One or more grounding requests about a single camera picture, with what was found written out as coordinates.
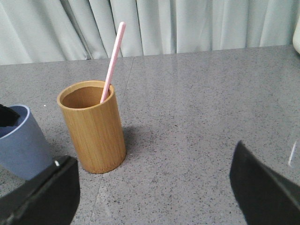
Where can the pink chopstick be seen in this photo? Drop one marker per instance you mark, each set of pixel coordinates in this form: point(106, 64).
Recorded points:
point(115, 53)

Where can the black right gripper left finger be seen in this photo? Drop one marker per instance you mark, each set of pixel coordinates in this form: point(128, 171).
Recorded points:
point(50, 198)

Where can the blue plastic cup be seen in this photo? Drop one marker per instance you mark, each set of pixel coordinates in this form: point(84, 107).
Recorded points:
point(24, 150)

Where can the pale grey curtain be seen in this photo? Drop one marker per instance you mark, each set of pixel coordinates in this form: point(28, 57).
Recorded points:
point(57, 30)

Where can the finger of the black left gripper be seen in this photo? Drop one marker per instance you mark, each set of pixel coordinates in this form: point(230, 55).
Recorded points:
point(8, 117)

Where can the white object at edge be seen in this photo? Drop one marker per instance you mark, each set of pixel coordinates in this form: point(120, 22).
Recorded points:
point(296, 38)

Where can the bamboo cylinder holder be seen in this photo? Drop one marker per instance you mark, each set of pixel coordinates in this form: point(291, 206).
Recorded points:
point(94, 126)

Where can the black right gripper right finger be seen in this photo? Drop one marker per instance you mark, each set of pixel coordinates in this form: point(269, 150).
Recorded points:
point(264, 196)

